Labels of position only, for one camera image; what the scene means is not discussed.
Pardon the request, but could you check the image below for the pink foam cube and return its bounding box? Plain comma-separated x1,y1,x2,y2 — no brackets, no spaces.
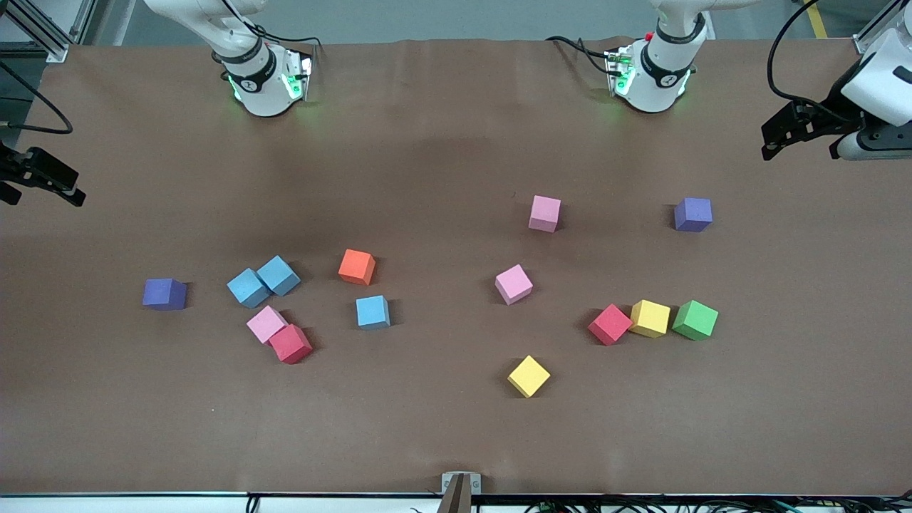
495,264,534,306
529,195,562,233
247,306,288,344

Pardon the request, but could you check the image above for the orange foam cube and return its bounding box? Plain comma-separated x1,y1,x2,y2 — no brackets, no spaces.
338,249,376,286

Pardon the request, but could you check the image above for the blue foam cube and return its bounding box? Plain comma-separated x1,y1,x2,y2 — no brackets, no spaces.
227,269,271,309
356,295,391,330
256,255,301,296

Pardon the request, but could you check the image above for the yellow foam cube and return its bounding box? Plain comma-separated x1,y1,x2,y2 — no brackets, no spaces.
630,299,671,338
507,355,551,398

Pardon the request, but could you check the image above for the arm base connector plate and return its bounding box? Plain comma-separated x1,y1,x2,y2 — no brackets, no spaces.
284,53,314,100
606,46,636,97

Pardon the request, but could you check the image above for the purple foam cube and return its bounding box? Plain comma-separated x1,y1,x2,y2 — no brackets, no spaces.
142,278,187,311
674,197,713,233

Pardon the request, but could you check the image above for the green foam cube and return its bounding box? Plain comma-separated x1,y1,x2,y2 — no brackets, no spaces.
672,300,719,341

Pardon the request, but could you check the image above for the red foam cube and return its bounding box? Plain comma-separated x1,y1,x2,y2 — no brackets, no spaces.
588,304,633,346
269,324,314,365

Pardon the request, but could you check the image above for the brown table mat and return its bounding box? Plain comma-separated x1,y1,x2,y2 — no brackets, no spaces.
0,37,912,496

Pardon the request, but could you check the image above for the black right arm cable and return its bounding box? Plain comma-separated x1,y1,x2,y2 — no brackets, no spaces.
0,61,74,136

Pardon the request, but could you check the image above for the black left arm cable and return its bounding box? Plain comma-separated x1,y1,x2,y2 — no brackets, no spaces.
767,0,856,120

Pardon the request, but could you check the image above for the aluminium frame post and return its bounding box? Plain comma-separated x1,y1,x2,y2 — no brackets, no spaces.
0,0,97,63
851,0,900,55

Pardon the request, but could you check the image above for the black arm base cable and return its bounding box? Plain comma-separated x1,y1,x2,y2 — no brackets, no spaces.
545,36,613,73

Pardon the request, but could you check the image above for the grey metal bracket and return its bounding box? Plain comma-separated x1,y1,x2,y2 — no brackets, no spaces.
441,472,482,513

